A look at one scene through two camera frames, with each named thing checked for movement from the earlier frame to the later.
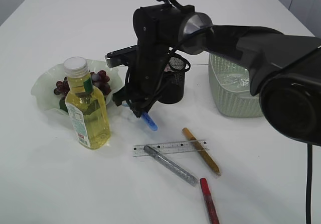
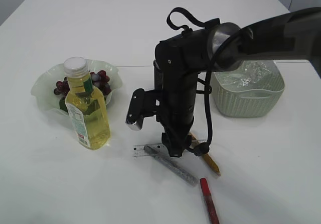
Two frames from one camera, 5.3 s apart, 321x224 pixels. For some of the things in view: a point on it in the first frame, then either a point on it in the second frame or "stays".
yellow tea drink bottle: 87,106 stays
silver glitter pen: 179,171 stays
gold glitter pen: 195,143 stays
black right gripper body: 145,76 → 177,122
